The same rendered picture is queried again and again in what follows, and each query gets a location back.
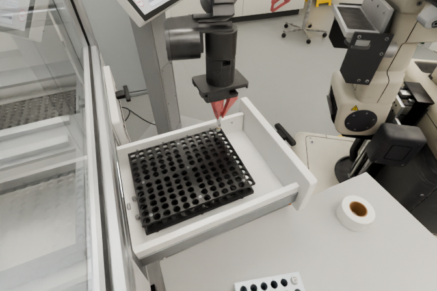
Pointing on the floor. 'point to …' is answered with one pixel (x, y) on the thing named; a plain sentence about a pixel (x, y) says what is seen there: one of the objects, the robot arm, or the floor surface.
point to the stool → (308, 7)
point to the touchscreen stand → (158, 78)
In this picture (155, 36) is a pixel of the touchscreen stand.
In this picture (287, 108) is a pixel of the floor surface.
